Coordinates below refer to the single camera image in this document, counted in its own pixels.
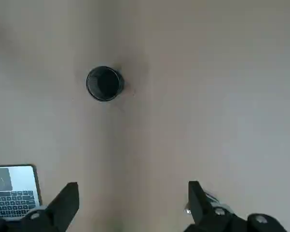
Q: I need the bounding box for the black mesh pen holder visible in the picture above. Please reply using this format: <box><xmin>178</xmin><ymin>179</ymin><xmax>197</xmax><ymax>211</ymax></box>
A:
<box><xmin>86</xmin><ymin>65</ymin><xmax>124</xmax><ymax>102</ymax></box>

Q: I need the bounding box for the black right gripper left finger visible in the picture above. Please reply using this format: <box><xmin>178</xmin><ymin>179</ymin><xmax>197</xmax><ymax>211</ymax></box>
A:
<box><xmin>0</xmin><ymin>182</ymin><xmax>80</xmax><ymax>232</ymax></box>

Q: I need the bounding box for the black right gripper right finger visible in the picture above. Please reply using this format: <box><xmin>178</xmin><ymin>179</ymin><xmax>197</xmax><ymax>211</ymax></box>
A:
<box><xmin>184</xmin><ymin>180</ymin><xmax>289</xmax><ymax>232</ymax></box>

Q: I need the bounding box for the grey open laptop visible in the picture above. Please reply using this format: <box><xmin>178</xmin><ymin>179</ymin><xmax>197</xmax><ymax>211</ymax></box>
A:
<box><xmin>0</xmin><ymin>164</ymin><xmax>43</xmax><ymax>221</ymax></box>

